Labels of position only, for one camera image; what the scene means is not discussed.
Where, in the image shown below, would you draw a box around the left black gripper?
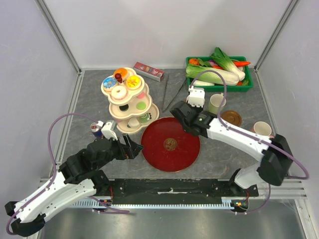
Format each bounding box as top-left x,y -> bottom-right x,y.
94,133 -> 144,170

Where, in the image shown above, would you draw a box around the white cake slice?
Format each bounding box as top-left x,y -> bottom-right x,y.
127,117 -> 140,128

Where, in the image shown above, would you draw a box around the green swirl roll cake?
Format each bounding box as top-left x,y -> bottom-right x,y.
139,113 -> 152,123

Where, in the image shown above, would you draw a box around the light green mug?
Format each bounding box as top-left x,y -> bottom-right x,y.
208,93 -> 227,115

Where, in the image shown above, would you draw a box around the metal tongs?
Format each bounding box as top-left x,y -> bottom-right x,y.
161,73 -> 187,113

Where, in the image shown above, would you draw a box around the black cookie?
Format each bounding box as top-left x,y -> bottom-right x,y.
119,104 -> 129,112

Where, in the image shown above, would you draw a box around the green cookie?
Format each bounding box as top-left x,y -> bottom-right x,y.
136,102 -> 147,111

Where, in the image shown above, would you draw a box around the pink cookie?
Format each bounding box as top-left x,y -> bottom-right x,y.
137,92 -> 146,99

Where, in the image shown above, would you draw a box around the white donut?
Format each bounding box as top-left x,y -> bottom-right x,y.
111,85 -> 127,101

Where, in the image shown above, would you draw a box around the yellow donut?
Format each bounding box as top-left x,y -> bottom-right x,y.
126,76 -> 141,90

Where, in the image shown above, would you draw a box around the blue donut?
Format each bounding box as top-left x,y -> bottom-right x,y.
102,76 -> 118,91

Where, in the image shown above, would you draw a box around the orange donut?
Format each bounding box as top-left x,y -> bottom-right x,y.
113,68 -> 129,80

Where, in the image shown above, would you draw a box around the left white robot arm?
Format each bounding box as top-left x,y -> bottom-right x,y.
5,134 -> 143,237

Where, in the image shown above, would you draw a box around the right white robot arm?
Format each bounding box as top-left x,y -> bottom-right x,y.
170,101 -> 292,196

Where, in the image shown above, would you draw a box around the red round tray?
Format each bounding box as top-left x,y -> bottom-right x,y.
141,117 -> 201,172

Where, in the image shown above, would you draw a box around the white radish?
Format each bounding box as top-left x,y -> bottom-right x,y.
193,80 -> 215,87

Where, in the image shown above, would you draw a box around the brown wooden coaster right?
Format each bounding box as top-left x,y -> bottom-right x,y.
221,110 -> 242,126

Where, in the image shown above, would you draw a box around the cream three-tier dessert stand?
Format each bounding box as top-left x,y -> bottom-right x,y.
101,67 -> 160,134

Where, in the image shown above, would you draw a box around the red bull can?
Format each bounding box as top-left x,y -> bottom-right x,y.
90,122 -> 103,138

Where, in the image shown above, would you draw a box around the napa cabbage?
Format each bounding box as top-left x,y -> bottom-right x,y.
185,64 -> 240,86

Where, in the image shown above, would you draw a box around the orange pumpkin toy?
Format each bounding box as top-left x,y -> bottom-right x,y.
188,58 -> 200,66

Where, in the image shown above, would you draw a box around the red rectangular box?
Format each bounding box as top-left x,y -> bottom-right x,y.
133,62 -> 164,82

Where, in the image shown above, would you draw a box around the purple onion toy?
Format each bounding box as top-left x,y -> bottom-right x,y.
208,60 -> 218,67

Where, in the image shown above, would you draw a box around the green plastic basket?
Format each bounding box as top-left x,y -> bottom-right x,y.
185,56 -> 254,93

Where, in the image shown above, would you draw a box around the bok choy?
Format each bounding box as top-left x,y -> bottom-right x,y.
211,47 -> 245,81

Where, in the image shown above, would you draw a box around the pink mug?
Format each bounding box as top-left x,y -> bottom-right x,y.
251,121 -> 274,138

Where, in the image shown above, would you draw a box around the red chili pepper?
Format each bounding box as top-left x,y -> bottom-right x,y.
233,61 -> 251,67

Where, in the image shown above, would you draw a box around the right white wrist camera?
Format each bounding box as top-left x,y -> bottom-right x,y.
186,86 -> 205,108

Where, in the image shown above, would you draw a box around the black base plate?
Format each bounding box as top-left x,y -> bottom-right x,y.
94,179 -> 259,206

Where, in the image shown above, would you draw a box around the white slotted cable duct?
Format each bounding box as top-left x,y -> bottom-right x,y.
69,198 -> 236,210

